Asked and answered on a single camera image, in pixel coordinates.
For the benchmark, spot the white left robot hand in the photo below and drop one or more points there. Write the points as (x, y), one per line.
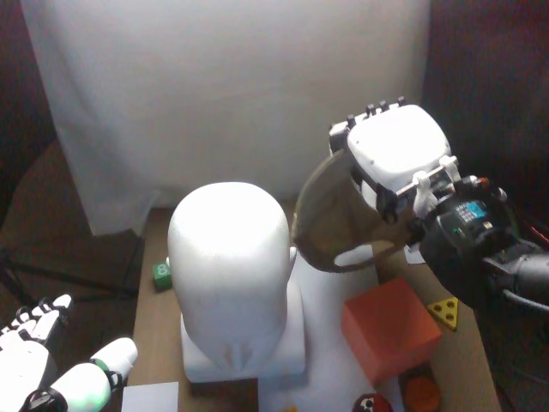
(21, 369)

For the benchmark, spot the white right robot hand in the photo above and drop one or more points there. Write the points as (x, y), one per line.
(399, 141)

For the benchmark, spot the beige baseball cap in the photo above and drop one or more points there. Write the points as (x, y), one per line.
(326, 214)

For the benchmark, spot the white mannequin head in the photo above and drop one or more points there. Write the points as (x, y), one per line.
(231, 257)

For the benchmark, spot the green number block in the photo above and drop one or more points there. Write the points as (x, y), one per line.
(162, 276)

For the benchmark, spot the yellow triangle block with holes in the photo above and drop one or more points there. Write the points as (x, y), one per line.
(442, 310)

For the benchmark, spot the white backdrop cloth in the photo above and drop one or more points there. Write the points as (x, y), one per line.
(214, 107)

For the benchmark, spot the orange cube block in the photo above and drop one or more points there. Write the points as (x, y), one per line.
(386, 330)

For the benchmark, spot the orange toy fruit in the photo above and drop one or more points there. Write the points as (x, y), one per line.
(422, 392)

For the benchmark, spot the red bird toy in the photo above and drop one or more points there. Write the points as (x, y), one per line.
(372, 404)

